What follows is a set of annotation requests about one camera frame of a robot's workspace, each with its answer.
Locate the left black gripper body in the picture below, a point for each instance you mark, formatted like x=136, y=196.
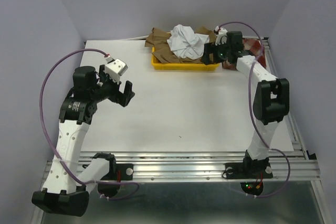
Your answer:
x=108, y=88

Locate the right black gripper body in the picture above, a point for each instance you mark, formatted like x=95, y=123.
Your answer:
x=222, y=51

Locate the red plaid skirt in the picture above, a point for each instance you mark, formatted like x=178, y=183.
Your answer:
x=254, y=48

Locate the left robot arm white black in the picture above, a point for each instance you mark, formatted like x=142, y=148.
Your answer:
x=63, y=192

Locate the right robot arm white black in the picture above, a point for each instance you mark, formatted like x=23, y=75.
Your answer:
x=268, y=101

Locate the white skirt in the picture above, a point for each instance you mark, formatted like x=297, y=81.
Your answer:
x=185, y=43

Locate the yellow plastic tray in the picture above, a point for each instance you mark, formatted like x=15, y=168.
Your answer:
x=181, y=66

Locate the brown skirt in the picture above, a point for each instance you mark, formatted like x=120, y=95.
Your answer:
x=158, y=39

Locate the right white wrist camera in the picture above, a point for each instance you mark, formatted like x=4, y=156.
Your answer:
x=221, y=35

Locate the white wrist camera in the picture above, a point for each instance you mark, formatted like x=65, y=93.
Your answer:
x=115, y=68
x=221, y=35

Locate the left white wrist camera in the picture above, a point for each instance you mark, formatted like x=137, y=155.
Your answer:
x=115, y=68

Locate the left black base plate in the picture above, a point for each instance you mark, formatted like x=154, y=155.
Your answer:
x=120, y=172

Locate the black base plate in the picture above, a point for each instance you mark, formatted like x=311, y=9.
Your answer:
x=120, y=172
x=241, y=171

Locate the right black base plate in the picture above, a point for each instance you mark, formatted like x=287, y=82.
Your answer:
x=241, y=171

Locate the aluminium frame rail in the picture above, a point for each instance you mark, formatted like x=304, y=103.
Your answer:
x=198, y=167

